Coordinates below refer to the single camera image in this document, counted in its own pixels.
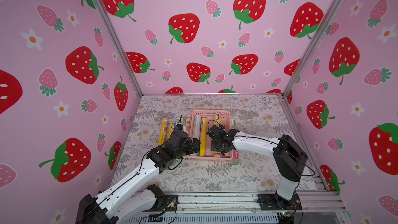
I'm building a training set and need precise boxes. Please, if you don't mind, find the white grape wrap roll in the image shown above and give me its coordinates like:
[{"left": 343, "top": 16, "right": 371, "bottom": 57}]
[{"left": 231, "top": 119, "right": 239, "bottom": 167}]

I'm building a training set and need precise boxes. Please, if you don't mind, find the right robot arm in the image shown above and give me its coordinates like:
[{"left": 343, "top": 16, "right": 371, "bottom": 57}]
[{"left": 207, "top": 125, "right": 308, "bottom": 203}]

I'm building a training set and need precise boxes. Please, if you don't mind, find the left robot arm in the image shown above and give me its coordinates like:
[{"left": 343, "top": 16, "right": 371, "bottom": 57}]
[{"left": 76, "top": 130, "right": 200, "bottom": 224}]

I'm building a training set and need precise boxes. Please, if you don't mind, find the pink plastic basket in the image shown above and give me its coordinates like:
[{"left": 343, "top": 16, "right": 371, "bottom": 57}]
[{"left": 186, "top": 110, "right": 233, "bottom": 162}]

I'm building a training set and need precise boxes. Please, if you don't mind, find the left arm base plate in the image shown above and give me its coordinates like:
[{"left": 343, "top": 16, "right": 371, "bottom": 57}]
[{"left": 143, "top": 195, "right": 178, "bottom": 213}]

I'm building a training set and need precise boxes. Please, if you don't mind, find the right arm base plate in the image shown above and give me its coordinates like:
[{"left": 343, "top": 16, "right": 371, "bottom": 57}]
[{"left": 257, "top": 193, "right": 302, "bottom": 211}]

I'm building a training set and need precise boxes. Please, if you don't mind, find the aluminium frame rail front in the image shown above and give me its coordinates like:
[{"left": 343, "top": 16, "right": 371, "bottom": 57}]
[{"left": 163, "top": 191, "right": 351, "bottom": 224}]

